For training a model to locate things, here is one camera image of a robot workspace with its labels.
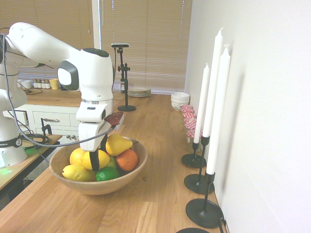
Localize black cable on counter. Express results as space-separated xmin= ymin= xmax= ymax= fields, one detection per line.
xmin=24 ymin=87 xmax=43 ymax=96

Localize thin black cable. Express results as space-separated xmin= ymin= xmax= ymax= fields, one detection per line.
xmin=218 ymin=217 xmax=228 ymax=233

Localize white drawer cabinet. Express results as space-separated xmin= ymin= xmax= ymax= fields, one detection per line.
xmin=6 ymin=103 xmax=82 ymax=146

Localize black camera stand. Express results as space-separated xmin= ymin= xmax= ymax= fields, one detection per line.
xmin=113 ymin=48 xmax=137 ymax=112

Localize dark red wrist camera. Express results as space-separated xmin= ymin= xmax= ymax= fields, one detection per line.
xmin=104 ymin=112 xmax=125 ymax=127

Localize black clamp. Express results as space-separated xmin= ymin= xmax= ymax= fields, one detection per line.
xmin=40 ymin=117 xmax=52 ymax=135

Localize yellow lemon with pointed tip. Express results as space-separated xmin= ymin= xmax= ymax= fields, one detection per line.
xmin=62 ymin=164 xmax=96 ymax=182

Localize wooden robot table black frame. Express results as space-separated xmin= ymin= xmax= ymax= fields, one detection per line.
xmin=0 ymin=134 xmax=63 ymax=211

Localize tallest white candle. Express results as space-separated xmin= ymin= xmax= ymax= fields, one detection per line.
xmin=202 ymin=28 xmax=224 ymax=138

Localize thick long white candle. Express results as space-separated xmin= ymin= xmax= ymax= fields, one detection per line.
xmin=206 ymin=46 xmax=231 ymax=175

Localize orange fruit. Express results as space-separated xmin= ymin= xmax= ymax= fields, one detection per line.
xmin=116 ymin=148 xmax=138 ymax=171

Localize white patterned ceramic bowl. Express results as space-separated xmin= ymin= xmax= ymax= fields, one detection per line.
xmin=171 ymin=100 xmax=190 ymax=112

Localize coiled black cables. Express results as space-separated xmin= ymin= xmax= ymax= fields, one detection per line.
xmin=18 ymin=132 xmax=51 ymax=153

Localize medium black candle holder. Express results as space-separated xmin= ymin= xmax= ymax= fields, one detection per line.
xmin=184 ymin=135 xmax=215 ymax=195

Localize green lime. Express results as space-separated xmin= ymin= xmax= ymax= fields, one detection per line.
xmin=95 ymin=166 xmax=121 ymax=182

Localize yellow-orange round citrus fruit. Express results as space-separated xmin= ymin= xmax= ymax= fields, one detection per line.
xmin=69 ymin=148 xmax=86 ymax=166

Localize short white candle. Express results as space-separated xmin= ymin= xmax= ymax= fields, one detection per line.
xmin=193 ymin=63 xmax=210 ymax=144

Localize wide beige window blind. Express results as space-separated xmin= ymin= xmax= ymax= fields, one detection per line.
xmin=100 ymin=0 xmax=192 ymax=94

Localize narrow beige window blind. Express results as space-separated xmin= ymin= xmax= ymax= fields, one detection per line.
xmin=0 ymin=0 xmax=95 ymax=81

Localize low black candle holder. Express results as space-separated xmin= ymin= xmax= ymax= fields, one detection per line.
xmin=181 ymin=135 xmax=207 ymax=168

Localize light green apple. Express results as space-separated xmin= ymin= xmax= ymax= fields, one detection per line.
xmin=106 ymin=156 xmax=118 ymax=170

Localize yellow pear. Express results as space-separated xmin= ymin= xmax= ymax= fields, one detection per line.
xmin=105 ymin=133 xmax=134 ymax=157

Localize wooden fruit bowl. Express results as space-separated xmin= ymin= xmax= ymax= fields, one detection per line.
xmin=49 ymin=135 xmax=148 ymax=196

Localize tall black candle holder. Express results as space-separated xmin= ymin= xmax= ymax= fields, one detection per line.
xmin=185 ymin=169 xmax=224 ymax=229

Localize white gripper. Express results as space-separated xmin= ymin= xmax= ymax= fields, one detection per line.
xmin=76 ymin=101 xmax=114 ymax=172

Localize black round holder base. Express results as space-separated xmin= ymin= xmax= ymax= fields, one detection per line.
xmin=176 ymin=227 xmax=211 ymax=233

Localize stack of white plates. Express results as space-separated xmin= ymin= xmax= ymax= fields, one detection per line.
xmin=127 ymin=87 xmax=152 ymax=98

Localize gray braided cable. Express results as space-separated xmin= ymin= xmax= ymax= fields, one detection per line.
xmin=0 ymin=33 xmax=114 ymax=148

